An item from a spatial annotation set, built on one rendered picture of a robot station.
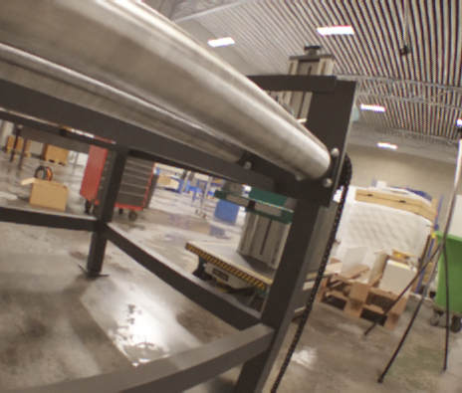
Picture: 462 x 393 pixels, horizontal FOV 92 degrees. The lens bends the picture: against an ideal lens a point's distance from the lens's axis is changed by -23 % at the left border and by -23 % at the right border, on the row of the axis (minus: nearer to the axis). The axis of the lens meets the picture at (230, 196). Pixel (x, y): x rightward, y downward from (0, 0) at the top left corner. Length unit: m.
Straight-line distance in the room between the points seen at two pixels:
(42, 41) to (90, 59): 0.06
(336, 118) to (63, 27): 0.79
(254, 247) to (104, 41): 1.74
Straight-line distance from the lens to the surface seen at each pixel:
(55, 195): 3.32
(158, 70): 0.35
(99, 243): 1.77
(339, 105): 0.94
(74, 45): 0.32
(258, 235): 1.91
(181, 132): 0.76
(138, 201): 3.59
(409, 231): 3.96
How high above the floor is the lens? 0.71
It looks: 1 degrees down
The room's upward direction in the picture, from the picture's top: 16 degrees clockwise
